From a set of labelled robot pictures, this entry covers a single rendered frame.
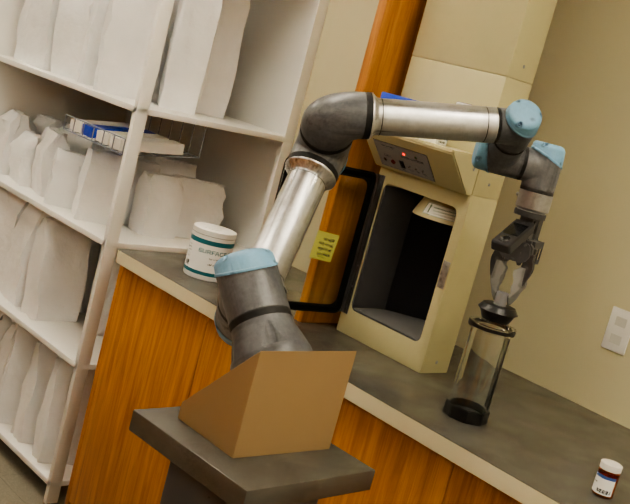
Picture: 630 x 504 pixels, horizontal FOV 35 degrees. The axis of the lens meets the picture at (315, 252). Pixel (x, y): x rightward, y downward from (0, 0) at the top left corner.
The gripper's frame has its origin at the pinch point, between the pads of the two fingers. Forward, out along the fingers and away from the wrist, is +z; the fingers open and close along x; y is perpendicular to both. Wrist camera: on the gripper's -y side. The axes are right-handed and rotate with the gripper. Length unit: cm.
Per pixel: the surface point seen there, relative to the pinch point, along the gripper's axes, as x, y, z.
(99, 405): 120, 17, 77
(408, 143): 38.6, 12.3, -26.5
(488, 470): -15.2, -22.3, 30.6
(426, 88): 44, 25, -41
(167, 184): 145, 56, 11
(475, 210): 20.4, 21.7, -14.7
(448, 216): 28.3, 25.0, -10.9
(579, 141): 12, 61, -38
